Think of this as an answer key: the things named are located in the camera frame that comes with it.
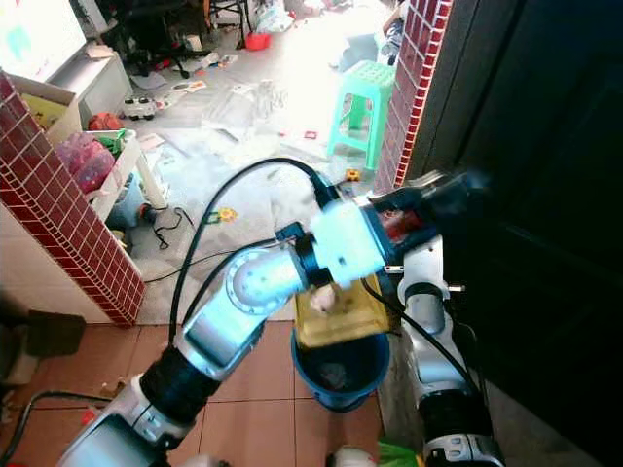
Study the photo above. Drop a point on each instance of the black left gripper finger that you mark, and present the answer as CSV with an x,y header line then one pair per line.
x,y
458,190

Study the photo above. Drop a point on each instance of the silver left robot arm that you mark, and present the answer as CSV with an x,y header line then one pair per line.
x,y
234,302

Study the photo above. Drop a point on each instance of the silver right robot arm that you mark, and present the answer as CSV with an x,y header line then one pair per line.
x,y
443,389

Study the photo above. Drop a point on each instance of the yellow toy block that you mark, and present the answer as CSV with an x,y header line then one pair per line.
x,y
351,175

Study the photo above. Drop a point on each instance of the green plastic stool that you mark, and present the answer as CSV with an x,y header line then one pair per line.
x,y
365,83

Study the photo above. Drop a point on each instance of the dark door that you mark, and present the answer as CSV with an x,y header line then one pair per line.
x,y
535,97

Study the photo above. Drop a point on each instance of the cardboard box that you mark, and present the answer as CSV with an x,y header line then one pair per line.
x,y
54,105

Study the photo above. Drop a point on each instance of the pink plastic bag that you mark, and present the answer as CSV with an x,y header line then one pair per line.
x,y
86,161

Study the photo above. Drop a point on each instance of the blue plastic bucket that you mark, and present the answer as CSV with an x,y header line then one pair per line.
x,y
341,375

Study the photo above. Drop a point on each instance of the grey low cabinet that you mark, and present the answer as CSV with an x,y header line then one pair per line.
x,y
95,80

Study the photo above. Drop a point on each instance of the light blue jug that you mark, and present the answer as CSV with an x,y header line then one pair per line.
x,y
128,204

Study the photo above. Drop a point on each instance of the white shelf rack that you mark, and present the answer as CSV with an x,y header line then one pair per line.
x,y
131,165

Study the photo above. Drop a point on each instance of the red bowl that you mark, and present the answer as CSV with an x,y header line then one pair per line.
x,y
257,41

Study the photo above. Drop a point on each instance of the white toy car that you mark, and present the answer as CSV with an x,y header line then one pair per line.
x,y
141,108

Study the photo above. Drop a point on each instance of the silver right robot leg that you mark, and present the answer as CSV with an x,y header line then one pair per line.
x,y
353,457

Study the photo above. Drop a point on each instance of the silver robot leg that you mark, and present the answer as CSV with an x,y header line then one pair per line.
x,y
204,461
353,457

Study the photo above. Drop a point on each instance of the black office chair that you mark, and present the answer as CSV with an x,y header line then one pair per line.
x,y
156,34

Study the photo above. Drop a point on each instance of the red paper scrap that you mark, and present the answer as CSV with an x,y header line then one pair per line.
x,y
88,416

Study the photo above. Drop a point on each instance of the silver left robot leg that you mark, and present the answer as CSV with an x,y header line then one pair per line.
x,y
204,461

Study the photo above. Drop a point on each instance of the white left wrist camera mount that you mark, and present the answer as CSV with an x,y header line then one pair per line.
x,y
348,243

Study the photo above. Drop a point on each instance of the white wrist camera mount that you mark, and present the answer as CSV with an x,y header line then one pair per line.
x,y
421,261
348,243

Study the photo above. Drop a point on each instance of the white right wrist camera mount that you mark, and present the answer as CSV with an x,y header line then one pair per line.
x,y
421,261

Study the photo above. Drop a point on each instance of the green and yellow toy frame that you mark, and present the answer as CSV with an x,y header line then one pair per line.
x,y
226,214

